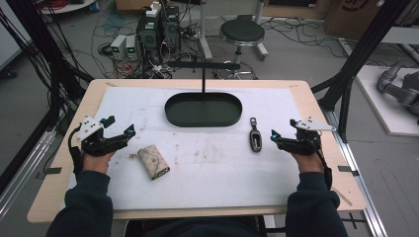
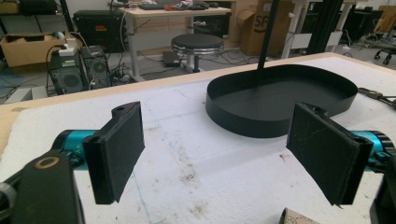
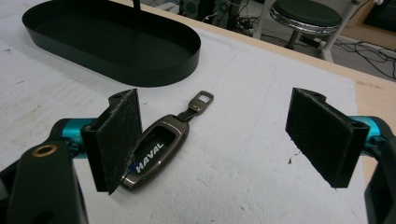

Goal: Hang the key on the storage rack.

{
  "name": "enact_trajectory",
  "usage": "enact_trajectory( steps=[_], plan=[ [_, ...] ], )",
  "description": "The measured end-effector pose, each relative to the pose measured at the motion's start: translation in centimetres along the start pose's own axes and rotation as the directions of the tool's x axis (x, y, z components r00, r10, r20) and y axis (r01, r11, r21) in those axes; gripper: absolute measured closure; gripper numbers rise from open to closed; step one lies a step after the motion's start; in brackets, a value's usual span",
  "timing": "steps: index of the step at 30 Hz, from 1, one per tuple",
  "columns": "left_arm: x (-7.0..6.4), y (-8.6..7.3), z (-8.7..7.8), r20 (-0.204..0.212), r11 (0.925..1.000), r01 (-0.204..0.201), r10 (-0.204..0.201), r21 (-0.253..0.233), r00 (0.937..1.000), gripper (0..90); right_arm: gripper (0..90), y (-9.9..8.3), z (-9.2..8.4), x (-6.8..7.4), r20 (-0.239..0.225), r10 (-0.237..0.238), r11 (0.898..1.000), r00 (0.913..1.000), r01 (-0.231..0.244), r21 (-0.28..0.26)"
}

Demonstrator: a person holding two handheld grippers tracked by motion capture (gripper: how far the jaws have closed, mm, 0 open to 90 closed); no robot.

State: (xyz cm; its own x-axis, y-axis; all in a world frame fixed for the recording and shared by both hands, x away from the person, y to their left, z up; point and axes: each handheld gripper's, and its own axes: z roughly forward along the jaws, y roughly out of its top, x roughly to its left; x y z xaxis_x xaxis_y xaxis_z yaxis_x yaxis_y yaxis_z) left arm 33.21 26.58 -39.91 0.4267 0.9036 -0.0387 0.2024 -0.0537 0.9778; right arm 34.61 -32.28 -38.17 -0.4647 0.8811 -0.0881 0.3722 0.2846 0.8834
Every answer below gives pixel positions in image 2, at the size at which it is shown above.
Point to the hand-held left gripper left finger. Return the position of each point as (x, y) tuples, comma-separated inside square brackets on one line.
[(113, 155)]

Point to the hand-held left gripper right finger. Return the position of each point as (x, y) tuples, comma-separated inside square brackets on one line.
[(323, 152)]

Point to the brown cardboard piece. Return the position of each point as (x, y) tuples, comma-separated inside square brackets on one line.
[(295, 217)]

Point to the black computer tower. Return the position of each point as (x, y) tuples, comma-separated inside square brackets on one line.
[(98, 70), (67, 77)]

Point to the black oval metal tray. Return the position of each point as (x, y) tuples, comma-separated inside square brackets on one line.
[(249, 105)]

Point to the grey flat floor box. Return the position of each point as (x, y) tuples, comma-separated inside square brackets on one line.
[(25, 95)]

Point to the small black floor box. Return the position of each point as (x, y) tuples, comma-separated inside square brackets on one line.
[(171, 59)]

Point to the white power adapter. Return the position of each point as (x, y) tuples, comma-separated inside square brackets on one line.
[(70, 46)]

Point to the office chair wheel base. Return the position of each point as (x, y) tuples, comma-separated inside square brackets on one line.
[(386, 53)]

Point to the large black equipment case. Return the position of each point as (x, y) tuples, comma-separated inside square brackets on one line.
[(99, 31)]

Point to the white table leg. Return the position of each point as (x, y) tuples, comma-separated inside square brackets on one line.
[(293, 28)]

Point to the black upright pole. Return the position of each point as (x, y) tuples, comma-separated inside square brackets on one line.
[(267, 34)]

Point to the open brown cardboard box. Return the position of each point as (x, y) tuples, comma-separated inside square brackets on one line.
[(28, 51)]

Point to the tall printed cardboard box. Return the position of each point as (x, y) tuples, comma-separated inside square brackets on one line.
[(253, 34)]

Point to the black round stool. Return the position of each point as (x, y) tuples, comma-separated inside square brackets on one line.
[(197, 42)]

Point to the light wooden desk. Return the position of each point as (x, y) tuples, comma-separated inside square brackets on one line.
[(174, 13)]

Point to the black keyboard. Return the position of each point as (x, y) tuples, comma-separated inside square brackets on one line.
[(155, 6)]

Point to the black aluminium frame post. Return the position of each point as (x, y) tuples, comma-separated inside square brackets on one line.
[(323, 25)]

